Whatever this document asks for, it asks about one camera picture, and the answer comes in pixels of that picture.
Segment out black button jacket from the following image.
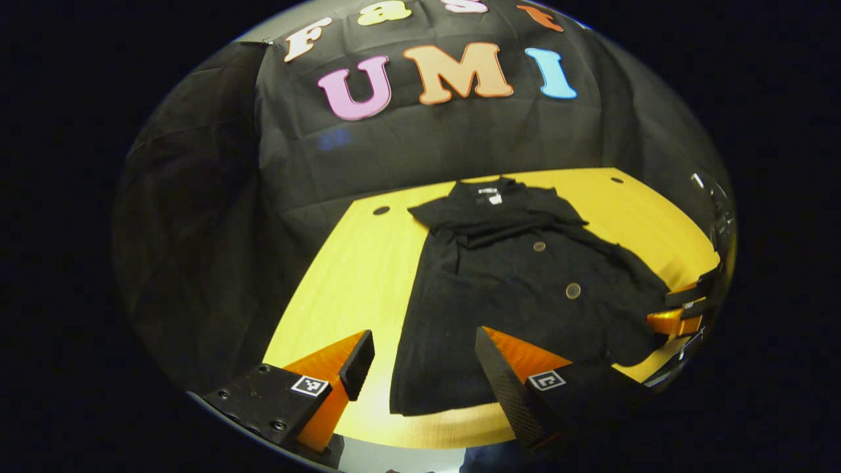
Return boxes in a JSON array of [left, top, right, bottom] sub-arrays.
[[389, 175, 672, 418]]

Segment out black backdrop cloth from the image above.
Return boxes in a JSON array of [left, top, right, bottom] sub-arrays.
[[112, 0, 730, 395]]

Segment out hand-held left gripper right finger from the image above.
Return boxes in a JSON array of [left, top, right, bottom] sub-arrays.
[[474, 327, 658, 455]]

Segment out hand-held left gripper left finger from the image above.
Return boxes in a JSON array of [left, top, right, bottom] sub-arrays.
[[201, 329, 376, 455]]

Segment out person's dark trousers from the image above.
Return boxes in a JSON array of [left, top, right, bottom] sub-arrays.
[[459, 441, 528, 473]]

